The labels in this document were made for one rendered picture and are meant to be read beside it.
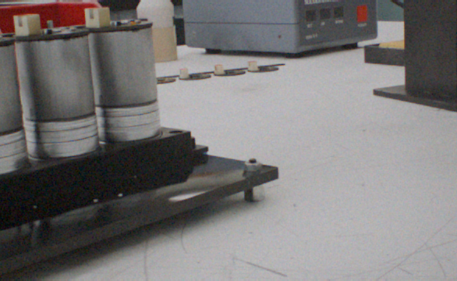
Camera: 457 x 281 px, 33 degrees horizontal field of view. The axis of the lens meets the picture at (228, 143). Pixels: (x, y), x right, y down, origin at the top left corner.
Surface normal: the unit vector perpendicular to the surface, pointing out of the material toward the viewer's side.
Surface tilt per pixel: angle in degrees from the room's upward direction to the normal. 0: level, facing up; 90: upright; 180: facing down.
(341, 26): 90
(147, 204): 0
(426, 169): 0
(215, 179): 0
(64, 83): 90
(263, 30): 90
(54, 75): 90
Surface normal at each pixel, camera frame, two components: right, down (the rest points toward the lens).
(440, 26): -0.91, 0.15
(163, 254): -0.07, -0.97
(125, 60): 0.22, 0.20
